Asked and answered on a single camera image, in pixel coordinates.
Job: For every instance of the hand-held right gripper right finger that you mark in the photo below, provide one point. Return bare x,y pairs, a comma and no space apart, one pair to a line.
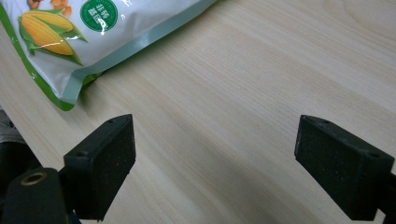
339,161

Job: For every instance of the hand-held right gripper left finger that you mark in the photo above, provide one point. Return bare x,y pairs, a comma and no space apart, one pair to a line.
99,168

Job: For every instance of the white green corn print bag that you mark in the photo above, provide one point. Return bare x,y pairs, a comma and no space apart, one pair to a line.
93,37

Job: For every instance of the grey cloth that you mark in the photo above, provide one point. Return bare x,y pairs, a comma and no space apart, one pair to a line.
9,132

